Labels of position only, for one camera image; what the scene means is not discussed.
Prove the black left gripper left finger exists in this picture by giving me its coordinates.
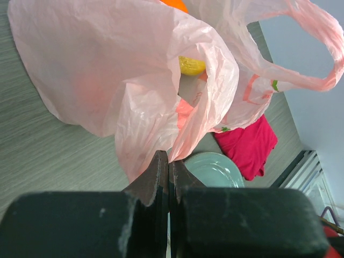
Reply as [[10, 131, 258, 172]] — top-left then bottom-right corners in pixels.
[[123, 150, 169, 206]]

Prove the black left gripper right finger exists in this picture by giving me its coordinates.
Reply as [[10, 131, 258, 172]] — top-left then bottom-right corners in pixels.
[[168, 161, 205, 204]]

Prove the pink plastic bag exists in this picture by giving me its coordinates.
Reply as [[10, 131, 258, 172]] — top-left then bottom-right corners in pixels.
[[8, 1, 343, 181]]

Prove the fake yellow pear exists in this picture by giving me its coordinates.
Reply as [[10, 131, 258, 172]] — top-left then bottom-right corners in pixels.
[[178, 56, 206, 76]]

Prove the fake orange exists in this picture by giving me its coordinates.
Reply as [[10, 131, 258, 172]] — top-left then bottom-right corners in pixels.
[[161, 0, 189, 13]]

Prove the light green plate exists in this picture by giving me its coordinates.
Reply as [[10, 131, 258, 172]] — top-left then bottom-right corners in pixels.
[[184, 152, 245, 188]]

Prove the red folded cloth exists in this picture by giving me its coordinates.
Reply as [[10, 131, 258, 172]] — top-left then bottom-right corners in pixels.
[[214, 115, 278, 181]]

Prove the aluminium frame rail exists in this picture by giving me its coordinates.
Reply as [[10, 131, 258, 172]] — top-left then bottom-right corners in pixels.
[[271, 150, 338, 216]]

